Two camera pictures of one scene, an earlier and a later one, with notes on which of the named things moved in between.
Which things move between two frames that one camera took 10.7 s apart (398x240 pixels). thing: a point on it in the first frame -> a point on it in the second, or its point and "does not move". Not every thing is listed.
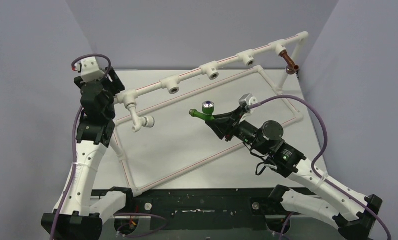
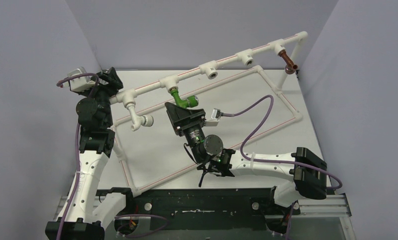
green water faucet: [207, 108] -> [191, 102]
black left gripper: [111, 80] does not move
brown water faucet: [290, 68] does not move
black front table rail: [204, 210] does not move
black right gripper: [230, 124] -> [187, 120]
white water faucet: [148, 121] does not move
